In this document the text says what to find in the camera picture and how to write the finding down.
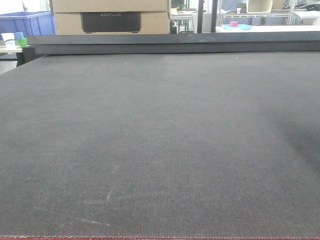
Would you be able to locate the blue plastic crate background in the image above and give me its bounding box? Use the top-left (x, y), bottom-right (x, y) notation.
top-left (0, 11), bottom-right (56, 36)

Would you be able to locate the white paper cup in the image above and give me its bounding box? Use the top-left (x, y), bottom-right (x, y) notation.
top-left (1, 32), bottom-right (16, 49)

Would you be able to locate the light blue cube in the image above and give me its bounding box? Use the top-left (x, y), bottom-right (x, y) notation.
top-left (14, 32), bottom-right (25, 40)

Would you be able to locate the upper cardboard box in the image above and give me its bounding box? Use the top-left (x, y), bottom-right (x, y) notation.
top-left (52, 0), bottom-right (171, 13)

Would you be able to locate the green cube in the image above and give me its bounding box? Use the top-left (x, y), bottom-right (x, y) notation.
top-left (18, 38), bottom-right (28, 48)

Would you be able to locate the light blue tray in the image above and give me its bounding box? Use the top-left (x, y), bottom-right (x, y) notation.
top-left (222, 23), bottom-right (253, 31)

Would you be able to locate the cardboard box with black label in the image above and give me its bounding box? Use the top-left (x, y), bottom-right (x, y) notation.
top-left (54, 12), bottom-right (170, 35)

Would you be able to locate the pink cube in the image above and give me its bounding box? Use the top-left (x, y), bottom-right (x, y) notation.
top-left (229, 21), bottom-right (239, 28)

